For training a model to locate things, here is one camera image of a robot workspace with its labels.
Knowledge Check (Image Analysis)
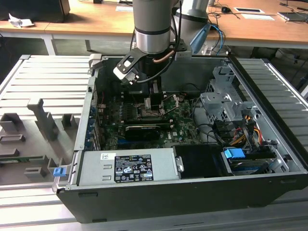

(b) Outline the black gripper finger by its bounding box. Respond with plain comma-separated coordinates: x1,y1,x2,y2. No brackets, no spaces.
143,80,165,112

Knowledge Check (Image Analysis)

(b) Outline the CPU socket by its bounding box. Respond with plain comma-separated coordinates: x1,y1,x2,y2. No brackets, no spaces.
134,102,167,119

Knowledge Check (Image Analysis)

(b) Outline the green motherboard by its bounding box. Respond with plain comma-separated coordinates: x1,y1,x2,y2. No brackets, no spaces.
95,90,205,150

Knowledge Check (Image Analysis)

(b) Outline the black graphics card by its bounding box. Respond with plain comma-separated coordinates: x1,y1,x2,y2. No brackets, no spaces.
124,124,161,142

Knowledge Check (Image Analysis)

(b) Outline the metal drive cage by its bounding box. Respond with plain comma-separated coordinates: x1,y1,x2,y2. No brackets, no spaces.
199,66,262,130

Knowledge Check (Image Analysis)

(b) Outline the pale blue teach pendant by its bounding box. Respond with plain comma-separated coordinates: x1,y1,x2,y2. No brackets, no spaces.
189,24,212,55

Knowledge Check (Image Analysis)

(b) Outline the wooden desk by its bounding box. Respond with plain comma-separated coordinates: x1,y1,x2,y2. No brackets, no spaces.
0,0,308,57

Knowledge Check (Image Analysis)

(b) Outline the black plastic fan shroud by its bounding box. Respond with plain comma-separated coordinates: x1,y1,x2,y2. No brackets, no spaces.
173,143,233,180

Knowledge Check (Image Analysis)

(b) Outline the silver power supply unit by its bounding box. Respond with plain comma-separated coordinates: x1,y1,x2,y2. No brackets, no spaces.
77,148,181,187

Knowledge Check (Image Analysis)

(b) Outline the hard disk in blue carrier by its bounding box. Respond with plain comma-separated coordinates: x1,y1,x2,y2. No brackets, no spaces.
222,148,277,176

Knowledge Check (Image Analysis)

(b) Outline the black PC case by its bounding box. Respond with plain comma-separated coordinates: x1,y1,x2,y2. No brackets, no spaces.
51,53,308,224

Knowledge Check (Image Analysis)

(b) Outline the grey parts rack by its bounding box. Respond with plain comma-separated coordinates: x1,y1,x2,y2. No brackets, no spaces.
0,97,81,186

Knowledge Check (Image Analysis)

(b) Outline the blue case latch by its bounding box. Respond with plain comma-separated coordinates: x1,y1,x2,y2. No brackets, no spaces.
52,167,67,178

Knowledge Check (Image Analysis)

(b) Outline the black equipment box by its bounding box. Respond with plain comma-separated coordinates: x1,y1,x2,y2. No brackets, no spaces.
0,0,71,24

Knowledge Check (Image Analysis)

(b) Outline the crumpled white paper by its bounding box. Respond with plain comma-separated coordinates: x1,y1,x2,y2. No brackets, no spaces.
8,13,34,28

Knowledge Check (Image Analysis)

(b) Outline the green RAM stick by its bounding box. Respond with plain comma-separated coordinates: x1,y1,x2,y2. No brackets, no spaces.
0,156,44,162

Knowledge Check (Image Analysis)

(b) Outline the grey laptop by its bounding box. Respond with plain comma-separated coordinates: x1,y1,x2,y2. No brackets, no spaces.
278,11,308,24

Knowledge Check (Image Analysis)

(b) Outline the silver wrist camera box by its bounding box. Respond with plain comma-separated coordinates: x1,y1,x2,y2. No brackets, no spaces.
175,49,193,61
113,48,146,85

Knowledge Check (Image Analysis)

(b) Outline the blue cable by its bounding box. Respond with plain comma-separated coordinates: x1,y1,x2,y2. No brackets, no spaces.
210,23,226,52

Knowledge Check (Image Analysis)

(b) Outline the yellow red wire bundle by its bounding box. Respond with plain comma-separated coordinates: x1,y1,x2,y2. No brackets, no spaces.
231,115,263,147

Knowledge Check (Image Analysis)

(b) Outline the grey desk cable port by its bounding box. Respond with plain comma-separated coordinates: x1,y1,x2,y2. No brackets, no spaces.
233,7,265,14

